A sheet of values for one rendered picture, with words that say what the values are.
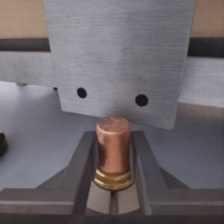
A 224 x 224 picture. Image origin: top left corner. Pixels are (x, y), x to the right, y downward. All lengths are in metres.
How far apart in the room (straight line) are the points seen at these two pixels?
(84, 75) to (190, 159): 0.23
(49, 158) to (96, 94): 0.18
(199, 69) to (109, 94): 0.09
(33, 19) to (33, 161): 0.23
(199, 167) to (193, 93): 0.15
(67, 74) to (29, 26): 0.17
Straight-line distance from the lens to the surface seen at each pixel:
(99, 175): 0.16
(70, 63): 0.16
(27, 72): 0.29
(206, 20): 0.23
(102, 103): 0.16
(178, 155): 0.31
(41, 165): 0.30
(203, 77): 0.19
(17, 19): 0.34
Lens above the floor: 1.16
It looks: 27 degrees up
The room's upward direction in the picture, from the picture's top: 179 degrees clockwise
